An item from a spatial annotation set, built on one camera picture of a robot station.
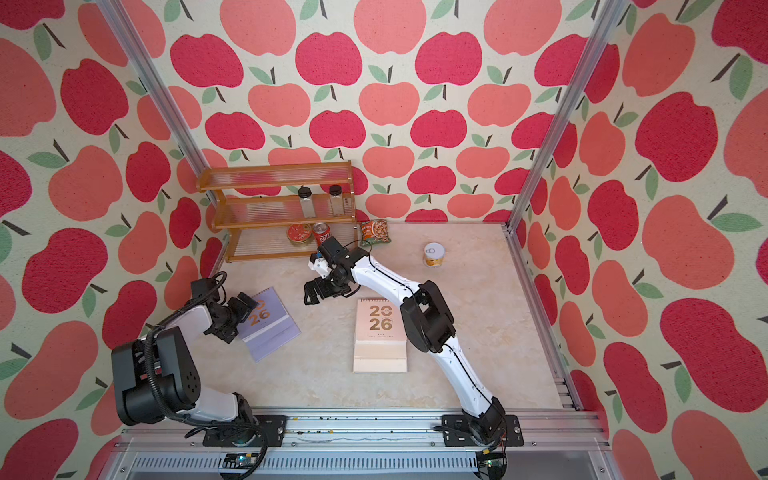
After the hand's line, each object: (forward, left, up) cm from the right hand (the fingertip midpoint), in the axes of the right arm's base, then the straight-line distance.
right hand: (318, 301), depth 91 cm
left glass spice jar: (+28, +8, +19) cm, 35 cm away
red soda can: (+25, +4, +4) cm, 26 cm away
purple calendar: (-7, +16, -6) cm, 18 cm away
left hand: (-5, +21, -3) cm, 22 cm away
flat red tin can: (+30, +15, -2) cm, 33 cm away
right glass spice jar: (+30, -2, +16) cm, 34 cm away
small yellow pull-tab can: (+23, -36, -1) cm, 43 cm away
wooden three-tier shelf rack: (+39, +26, +1) cm, 47 cm away
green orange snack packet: (+36, -13, -4) cm, 39 cm away
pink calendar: (-11, -21, -1) cm, 23 cm away
